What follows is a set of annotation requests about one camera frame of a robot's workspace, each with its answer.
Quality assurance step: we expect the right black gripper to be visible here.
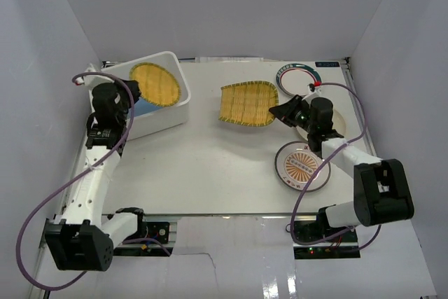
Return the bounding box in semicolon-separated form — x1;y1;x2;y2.
270;95;316;134

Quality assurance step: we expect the blue plastic plate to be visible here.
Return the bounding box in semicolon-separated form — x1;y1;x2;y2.
134;98;162;117

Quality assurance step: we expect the scoop-shaped woven bamboo tray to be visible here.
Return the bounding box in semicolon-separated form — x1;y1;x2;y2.
218;81;279;127

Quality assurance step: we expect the round woven bamboo tray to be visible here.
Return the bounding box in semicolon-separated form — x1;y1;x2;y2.
129;62;181;107

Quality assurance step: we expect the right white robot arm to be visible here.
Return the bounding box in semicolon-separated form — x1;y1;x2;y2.
269;95;414;242

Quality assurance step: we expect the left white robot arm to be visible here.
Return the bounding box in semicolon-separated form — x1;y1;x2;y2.
45;81;148;271

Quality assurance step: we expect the white plastic bin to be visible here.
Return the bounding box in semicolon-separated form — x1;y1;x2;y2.
88;51;191;140

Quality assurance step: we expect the white plate with teal rim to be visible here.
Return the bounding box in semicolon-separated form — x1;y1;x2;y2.
275;63;322;97

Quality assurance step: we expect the white plate orange sunburst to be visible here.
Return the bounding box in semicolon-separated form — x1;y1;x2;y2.
274;141;323;191

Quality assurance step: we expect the cream plain plate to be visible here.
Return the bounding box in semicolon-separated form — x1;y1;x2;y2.
295;110;347;141

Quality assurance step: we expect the blue label sticker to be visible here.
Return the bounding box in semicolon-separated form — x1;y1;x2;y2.
315;61;340;68

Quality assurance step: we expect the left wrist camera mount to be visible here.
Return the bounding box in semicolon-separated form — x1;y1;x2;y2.
71;63;97;87

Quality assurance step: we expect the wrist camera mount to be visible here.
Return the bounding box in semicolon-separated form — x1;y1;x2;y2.
303;81;322;103
71;63;97;87

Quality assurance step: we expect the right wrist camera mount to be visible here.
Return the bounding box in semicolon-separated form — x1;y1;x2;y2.
303;81;322;103

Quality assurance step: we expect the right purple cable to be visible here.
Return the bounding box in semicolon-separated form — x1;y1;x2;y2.
286;81;382;251

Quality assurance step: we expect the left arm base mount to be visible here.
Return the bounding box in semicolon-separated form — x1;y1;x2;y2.
113;222;173;257

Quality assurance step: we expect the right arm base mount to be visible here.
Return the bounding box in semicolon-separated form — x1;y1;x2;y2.
293;220;361;260

